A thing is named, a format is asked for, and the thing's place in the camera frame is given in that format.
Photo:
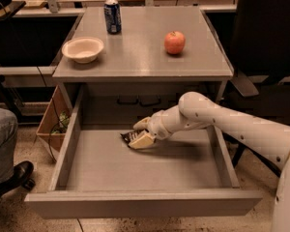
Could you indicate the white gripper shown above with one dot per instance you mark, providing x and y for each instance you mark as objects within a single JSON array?
[{"x": 157, "y": 123}]

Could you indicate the black rxbar chocolate bar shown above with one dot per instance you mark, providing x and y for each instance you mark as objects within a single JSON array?
[{"x": 132, "y": 138}]

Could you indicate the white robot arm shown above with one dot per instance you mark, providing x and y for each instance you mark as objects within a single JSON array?
[{"x": 194, "y": 111}]

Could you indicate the white robot base body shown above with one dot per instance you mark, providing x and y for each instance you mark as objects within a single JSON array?
[{"x": 281, "y": 215}]

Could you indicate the grey cabinet with counter top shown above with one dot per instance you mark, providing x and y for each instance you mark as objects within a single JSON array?
[{"x": 135, "y": 62}]

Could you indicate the open grey top drawer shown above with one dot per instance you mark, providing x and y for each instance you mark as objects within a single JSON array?
[{"x": 97, "y": 175}]

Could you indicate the cardboard box with items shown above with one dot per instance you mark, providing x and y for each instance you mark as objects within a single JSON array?
[{"x": 46, "y": 131}]

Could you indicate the red apple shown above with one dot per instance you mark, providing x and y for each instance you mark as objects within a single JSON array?
[{"x": 174, "y": 42}]

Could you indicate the white paper bowl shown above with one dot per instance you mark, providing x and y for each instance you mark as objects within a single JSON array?
[{"x": 83, "y": 50}]

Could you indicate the blue soda can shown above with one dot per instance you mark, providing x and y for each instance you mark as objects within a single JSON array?
[{"x": 112, "y": 16}]

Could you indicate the black office chair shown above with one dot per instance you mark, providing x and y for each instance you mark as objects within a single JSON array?
[{"x": 260, "y": 45}]

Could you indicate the black shoe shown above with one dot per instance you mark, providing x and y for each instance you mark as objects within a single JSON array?
[{"x": 21, "y": 178}]

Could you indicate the person leg in jeans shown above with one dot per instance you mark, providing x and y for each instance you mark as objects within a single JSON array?
[{"x": 8, "y": 133}]

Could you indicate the black lower drawer handle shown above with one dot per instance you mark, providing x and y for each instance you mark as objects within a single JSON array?
[{"x": 143, "y": 101}]

